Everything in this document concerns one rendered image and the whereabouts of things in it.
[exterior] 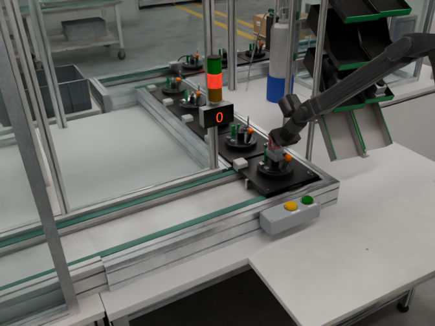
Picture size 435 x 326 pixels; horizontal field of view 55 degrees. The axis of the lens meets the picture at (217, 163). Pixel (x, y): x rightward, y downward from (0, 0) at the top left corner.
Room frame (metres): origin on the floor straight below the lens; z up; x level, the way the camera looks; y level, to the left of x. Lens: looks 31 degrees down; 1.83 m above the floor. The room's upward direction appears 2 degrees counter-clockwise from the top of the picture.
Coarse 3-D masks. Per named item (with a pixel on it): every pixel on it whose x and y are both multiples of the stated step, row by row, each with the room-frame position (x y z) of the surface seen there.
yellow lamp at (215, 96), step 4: (208, 88) 1.39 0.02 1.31; (220, 88) 1.38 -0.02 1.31; (208, 92) 1.39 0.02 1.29; (212, 92) 1.38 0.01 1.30; (216, 92) 1.37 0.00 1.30; (220, 92) 1.38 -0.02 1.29; (208, 96) 1.39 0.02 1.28; (212, 96) 1.38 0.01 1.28; (216, 96) 1.37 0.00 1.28; (220, 96) 1.38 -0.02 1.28; (212, 100) 1.38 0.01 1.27; (216, 100) 1.37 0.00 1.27; (220, 100) 1.38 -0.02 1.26
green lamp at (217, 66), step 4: (208, 60) 1.38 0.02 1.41; (212, 60) 1.38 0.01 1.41; (216, 60) 1.38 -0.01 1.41; (220, 60) 1.38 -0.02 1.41; (208, 64) 1.38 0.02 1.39; (212, 64) 1.37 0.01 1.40; (216, 64) 1.37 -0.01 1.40; (220, 64) 1.38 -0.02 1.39; (208, 68) 1.38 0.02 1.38; (212, 68) 1.37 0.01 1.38; (216, 68) 1.37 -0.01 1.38; (220, 68) 1.38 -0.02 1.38; (208, 72) 1.38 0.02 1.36; (212, 72) 1.37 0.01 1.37; (216, 72) 1.37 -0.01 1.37; (220, 72) 1.38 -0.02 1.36
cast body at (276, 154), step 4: (268, 144) 1.39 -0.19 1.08; (272, 144) 1.37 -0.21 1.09; (268, 148) 1.39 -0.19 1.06; (280, 148) 1.37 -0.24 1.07; (268, 152) 1.39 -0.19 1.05; (272, 152) 1.37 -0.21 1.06; (276, 152) 1.36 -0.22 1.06; (280, 152) 1.37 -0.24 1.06; (284, 152) 1.37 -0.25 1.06; (268, 156) 1.39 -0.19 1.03; (272, 156) 1.36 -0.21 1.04; (276, 156) 1.34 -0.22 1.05; (280, 156) 1.35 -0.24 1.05; (276, 160) 1.35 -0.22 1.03
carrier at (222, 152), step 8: (248, 120) 1.66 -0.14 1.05; (232, 128) 1.63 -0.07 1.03; (240, 128) 1.60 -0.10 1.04; (224, 136) 1.67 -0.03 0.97; (232, 136) 1.63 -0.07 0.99; (240, 136) 1.59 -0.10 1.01; (256, 136) 1.66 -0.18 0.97; (224, 144) 1.60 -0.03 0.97; (232, 144) 1.56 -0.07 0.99; (240, 144) 1.56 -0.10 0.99; (248, 144) 1.55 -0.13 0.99; (256, 144) 1.58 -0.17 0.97; (224, 152) 1.53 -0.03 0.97; (232, 152) 1.53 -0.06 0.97; (240, 152) 1.53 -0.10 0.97; (248, 152) 1.52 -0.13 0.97; (256, 152) 1.52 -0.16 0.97; (232, 160) 1.46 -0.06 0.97
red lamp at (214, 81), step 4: (208, 76) 1.38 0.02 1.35; (212, 76) 1.37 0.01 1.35; (216, 76) 1.37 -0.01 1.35; (220, 76) 1.38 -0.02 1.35; (208, 80) 1.38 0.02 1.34; (212, 80) 1.37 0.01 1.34; (216, 80) 1.37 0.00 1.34; (220, 80) 1.38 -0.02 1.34; (208, 84) 1.39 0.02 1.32; (212, 84) 1.37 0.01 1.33; (216, 84) 1.37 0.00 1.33; (220, 84) 1.38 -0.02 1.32; (212, 88) 1.37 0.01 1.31; (216, 88) 1.37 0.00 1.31
